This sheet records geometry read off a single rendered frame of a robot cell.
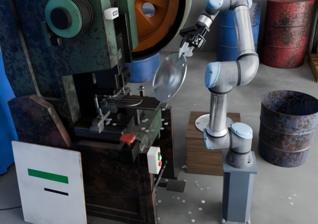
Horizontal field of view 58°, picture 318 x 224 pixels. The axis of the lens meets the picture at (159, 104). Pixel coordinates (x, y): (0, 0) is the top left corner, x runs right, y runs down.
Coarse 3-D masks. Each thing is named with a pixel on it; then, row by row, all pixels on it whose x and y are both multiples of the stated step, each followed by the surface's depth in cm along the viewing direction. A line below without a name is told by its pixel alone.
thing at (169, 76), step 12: (168, 60) 164; (180, 60) 155; (156, 72) 171; (168, 72) 159; (180, 72) 151; (156, 84) 167; (168, 84) 156; (180, 84) 148; (156, 96) 163; (168, 96) 154
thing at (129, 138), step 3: (123, 135) 142; (126, 135) 141; (129, 135) 141; (132, 135) 141; (120, 138) 139; (123, 138) 139; (126, 138) 139; (129, 138) 139; (132, 138) 139; (120, 141) 139; (123, 141) 138; (126, 141) 138; (129, 141) 137; (132, 141) 138; (129, 144) 142
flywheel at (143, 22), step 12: (144, 0) 176; (156, 0) 174; (168, 0) 170; (180, 0) 170; (156, 12) 177; (168, 12) 172; (144, 24) 183; (156, 24) 181; (168, 24) 175; (144, 36) 187; (156, 36) 181; (144, 48) 187
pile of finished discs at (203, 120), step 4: (204, 116) 231; (208, 116) 231; (196, 120) 226; (200, 120) 226; (204, 120) 226; (208, 120) 226; (228, 120) 224; (196, 124) 221; (200, 124) 221; (204, 124) 220; (228, 124) 218; (200, 128) 216; (204, 128) 216
